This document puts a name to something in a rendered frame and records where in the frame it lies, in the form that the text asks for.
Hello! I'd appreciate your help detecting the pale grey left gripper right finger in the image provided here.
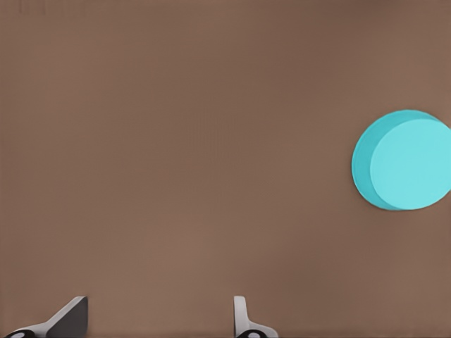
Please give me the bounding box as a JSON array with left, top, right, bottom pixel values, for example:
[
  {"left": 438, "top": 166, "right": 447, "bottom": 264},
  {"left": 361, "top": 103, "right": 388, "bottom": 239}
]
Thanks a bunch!
[{"left": 233, "top": 295, "right": 279, "bottom": 338}]

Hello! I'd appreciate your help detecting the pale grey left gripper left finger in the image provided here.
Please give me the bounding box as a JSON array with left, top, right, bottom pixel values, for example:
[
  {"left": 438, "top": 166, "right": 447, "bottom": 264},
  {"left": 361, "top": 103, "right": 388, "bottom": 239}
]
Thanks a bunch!
[{"left": 2, "top": 295, "right": 89, "bottom": 338}]

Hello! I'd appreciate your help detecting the blue plate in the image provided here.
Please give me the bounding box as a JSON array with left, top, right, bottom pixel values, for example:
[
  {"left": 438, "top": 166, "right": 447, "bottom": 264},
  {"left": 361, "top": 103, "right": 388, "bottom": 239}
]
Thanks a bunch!
[{"left": 351, "top": 109, "right": 451, "bottom": 212}]

